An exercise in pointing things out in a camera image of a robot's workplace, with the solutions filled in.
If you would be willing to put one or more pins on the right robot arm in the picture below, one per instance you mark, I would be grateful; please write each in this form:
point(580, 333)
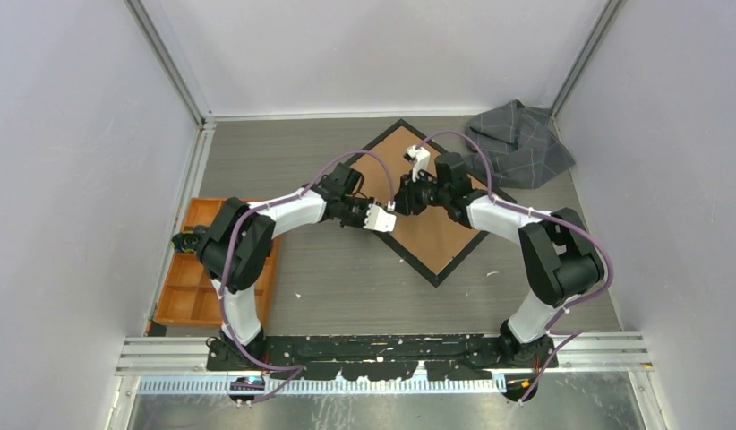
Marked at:
point(560, 263)

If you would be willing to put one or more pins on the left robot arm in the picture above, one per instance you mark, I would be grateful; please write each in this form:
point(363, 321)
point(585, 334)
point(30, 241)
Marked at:
point(237, 244)

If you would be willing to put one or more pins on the black picture frame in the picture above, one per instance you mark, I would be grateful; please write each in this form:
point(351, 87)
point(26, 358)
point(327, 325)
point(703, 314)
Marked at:
point(431, 243)

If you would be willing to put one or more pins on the orange wooden divided tray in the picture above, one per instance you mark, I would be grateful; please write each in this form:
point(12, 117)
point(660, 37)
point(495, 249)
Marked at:
point(187, 298)

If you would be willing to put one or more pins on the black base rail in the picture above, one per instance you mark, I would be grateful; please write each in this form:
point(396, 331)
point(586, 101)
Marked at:
point(450, 357)

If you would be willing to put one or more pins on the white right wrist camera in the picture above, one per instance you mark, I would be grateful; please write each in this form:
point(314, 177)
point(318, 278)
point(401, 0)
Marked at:
point(419, 158)

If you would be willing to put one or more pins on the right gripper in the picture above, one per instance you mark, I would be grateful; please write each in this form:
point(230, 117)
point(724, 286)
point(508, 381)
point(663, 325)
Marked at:
point(406, 195)

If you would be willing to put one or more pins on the grey checked cloth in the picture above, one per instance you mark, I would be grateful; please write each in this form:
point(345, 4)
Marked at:
point(517, 143)

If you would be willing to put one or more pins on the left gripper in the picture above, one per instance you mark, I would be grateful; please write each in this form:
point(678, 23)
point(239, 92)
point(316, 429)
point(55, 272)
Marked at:
point(364, 203)

